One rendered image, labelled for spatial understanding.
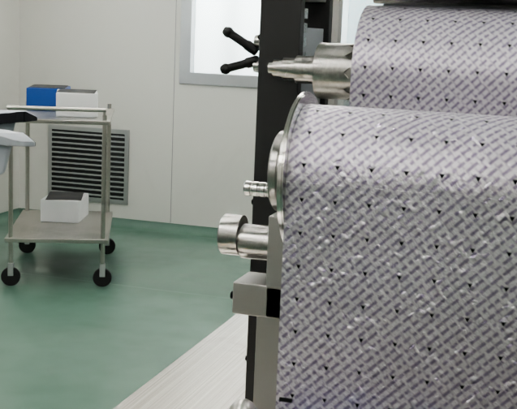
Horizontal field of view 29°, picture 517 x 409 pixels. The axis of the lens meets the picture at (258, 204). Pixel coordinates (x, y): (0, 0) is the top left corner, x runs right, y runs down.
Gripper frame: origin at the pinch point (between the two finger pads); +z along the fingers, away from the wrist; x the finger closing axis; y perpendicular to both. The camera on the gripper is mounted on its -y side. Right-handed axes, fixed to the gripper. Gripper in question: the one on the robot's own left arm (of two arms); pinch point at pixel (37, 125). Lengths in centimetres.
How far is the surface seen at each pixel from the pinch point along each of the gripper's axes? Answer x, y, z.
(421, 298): 65, -1, 32
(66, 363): -246, 159, 9
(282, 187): 59, -9, 21
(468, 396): 69, 6, 36
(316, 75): 30.6, -13.8, 30.9
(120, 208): -540, 186, 50
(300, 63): 27.8, -14.5, 29.7
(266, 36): 21.9, -16.6, 26.7
